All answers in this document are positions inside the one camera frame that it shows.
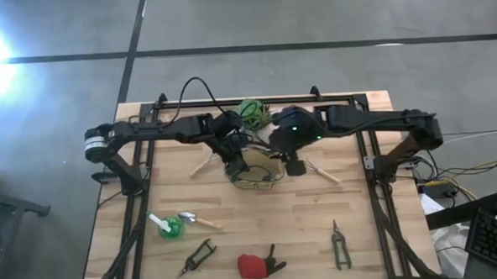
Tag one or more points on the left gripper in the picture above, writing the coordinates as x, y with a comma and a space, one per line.
234, 144

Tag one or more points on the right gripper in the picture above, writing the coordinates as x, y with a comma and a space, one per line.
292, 131

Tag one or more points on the cream green gardening tote bag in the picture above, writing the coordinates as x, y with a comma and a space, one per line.
262, 164

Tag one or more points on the red black gardening gloves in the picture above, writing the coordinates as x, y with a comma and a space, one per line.
252, 266

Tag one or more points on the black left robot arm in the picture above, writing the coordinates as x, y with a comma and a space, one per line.
168, 128

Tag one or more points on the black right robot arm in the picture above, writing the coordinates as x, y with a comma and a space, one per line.
378, 119

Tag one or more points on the white plastic bag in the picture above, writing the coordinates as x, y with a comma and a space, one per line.
448, 248

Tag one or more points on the succulent in patterned pot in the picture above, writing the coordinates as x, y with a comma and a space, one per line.
251, 114

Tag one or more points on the white paper sheet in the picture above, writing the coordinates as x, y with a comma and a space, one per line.
430, 205

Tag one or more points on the black side desk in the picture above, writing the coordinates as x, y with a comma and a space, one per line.
457, 212

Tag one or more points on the black keyboard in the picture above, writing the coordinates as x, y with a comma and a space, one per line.
494, 240

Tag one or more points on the black metal stand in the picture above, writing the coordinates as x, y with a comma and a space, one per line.
7, 204

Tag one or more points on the silver frame bracket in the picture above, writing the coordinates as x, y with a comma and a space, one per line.
369, 163

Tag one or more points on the black aluminium table frame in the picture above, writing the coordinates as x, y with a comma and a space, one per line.
339, 98

